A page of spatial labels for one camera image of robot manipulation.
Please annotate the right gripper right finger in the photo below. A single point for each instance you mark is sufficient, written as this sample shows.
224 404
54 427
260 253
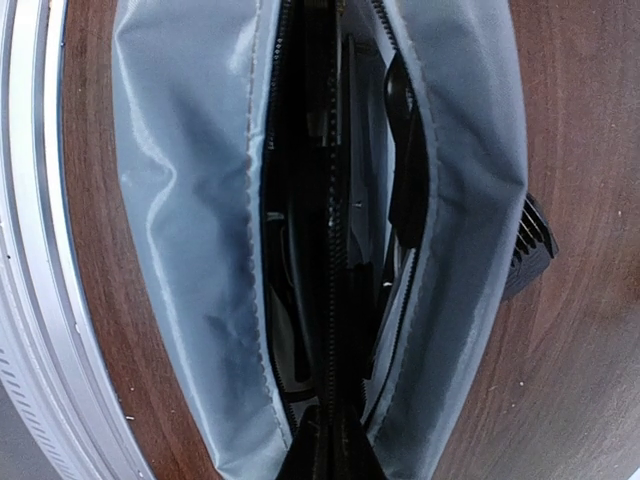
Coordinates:
352 454

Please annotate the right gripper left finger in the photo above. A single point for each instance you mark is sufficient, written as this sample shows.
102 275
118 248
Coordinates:
308 458

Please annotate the grey zipper pouch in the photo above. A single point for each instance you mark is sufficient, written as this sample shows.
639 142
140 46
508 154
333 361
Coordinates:
191 92

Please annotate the large black-handled scissors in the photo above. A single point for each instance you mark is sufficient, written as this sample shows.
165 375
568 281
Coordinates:
410 189

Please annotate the black silver hair clipper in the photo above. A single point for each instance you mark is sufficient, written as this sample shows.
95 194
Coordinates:
292 218

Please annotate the black comb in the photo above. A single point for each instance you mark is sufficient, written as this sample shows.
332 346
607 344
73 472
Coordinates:
336 383

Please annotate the black clipper guard attachment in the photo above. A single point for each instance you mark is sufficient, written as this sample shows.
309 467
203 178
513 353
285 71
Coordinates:
534 249

